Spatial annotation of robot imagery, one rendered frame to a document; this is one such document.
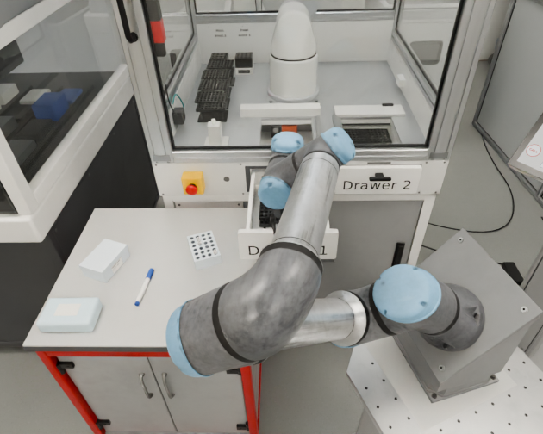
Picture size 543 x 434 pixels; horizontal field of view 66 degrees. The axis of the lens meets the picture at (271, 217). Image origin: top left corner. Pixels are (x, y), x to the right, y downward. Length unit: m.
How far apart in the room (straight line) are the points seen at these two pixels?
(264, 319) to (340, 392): 1.45
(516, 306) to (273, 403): 1.18
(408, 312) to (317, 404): 1.14
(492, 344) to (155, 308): 0.87
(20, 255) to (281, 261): 1.34
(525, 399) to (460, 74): 0.88
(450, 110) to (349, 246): 0.66
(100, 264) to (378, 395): 0.87
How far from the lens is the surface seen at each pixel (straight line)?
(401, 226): 1.72
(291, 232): 0.62
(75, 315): 1.30
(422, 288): 0.86
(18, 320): 2.14
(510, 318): 1.03
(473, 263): 1.09
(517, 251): 2.78
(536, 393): 1.26
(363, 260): 1.83
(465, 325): 1.00
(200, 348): 0.61
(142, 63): 1.36
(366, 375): 1.14
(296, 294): 0.55
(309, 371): 2.00
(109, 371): 1.45
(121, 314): 1.31
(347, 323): 0.87
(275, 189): 0.87
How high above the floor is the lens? 1.75
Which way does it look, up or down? 41 degrees down
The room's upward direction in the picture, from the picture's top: 2 degrees counter-clockwise
